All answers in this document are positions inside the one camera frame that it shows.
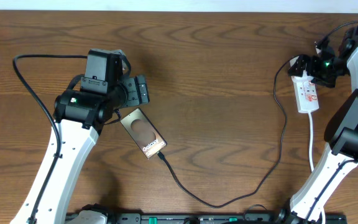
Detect white power strip cord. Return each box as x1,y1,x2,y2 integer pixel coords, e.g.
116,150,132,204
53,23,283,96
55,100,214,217
308,112,326,224

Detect white power strip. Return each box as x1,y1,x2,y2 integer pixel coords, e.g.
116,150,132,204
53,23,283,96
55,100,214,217
288,56,319,114

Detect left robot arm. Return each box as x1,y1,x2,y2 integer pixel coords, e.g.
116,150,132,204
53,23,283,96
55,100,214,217
12,49,150,223

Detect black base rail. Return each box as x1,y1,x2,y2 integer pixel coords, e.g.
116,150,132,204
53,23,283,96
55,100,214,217
63,212,347,224

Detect black USB charging cable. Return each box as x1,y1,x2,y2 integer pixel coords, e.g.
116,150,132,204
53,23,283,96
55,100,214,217
156,56,301,208

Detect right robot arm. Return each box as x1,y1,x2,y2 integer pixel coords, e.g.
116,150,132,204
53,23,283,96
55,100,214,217
276,21,358,223

